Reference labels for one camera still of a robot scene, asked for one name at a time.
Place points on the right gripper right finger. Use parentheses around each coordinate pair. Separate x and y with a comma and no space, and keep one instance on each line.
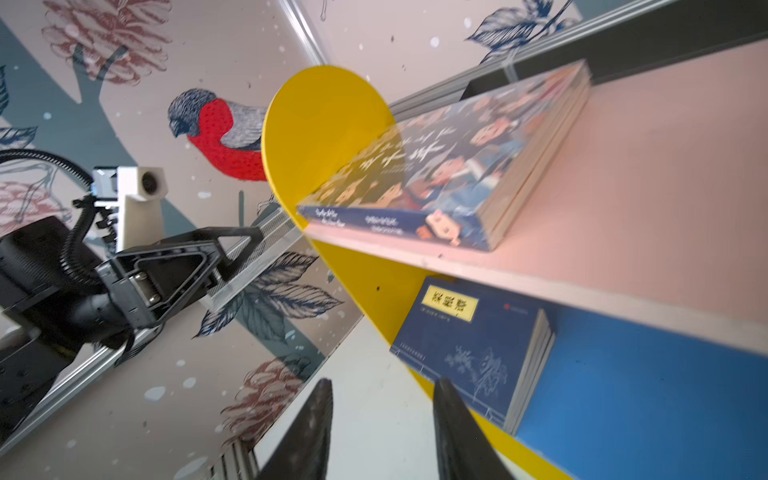
(463,451)

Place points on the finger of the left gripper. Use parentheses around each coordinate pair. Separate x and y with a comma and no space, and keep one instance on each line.
(236,243)
(180,270)

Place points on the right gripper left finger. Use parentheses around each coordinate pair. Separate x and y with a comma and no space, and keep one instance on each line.
(303,452)

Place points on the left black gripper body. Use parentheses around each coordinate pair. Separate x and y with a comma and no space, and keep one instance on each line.
(150,288)

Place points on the blue book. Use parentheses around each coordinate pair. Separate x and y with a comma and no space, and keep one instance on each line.
(491,344)

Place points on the large illustrated colourful book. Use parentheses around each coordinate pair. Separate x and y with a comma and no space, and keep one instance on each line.
(458,175)

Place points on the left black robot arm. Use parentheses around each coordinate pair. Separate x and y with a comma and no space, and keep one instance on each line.
(137,289)

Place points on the yellow pink blue shelf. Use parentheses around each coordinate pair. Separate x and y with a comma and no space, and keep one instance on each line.
(648,234)

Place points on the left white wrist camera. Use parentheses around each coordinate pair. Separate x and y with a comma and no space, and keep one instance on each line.
(133,198)

